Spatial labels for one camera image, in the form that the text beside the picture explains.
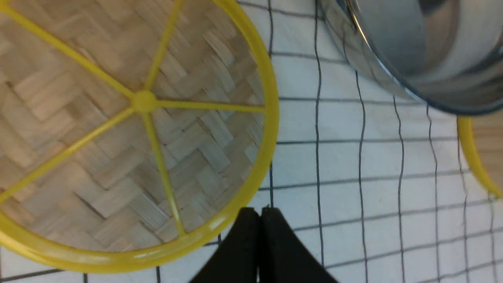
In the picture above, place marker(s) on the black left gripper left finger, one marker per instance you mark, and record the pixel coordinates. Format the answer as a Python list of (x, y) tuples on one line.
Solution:
[(235, 261)]

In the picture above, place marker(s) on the yellow bamboo steamer basket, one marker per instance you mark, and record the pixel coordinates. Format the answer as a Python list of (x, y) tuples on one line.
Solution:
[(481, 138)]

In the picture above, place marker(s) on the white grid tablecloth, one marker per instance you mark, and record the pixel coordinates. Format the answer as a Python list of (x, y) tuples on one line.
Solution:
[(375, 187)]

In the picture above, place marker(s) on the yellow bamboo steamer lid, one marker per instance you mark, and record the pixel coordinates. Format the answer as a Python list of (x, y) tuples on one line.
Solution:
[(132, 131)]

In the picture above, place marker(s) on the stainless steel pot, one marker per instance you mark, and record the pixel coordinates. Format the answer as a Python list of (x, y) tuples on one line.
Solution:
[(445, 53)]

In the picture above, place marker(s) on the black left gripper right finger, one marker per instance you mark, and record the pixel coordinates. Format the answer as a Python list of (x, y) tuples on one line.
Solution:
[(282, 256)]

